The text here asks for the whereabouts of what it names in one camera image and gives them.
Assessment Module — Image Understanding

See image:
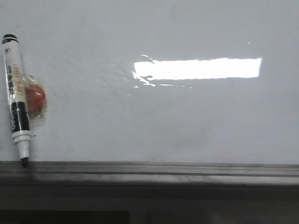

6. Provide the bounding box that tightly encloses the red magnet taped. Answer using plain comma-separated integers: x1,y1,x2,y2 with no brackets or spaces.
24,74,47,121

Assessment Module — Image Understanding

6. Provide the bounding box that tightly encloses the white black whiteboard marker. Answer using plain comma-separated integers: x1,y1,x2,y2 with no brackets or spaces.
2,34,31,168

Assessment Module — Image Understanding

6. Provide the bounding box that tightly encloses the white whiteboard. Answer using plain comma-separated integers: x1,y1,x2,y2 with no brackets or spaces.
0,0,299,164

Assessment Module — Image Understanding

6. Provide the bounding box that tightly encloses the grey metal whiteboard tray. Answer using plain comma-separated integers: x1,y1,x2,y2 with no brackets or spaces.
0,161,299,187

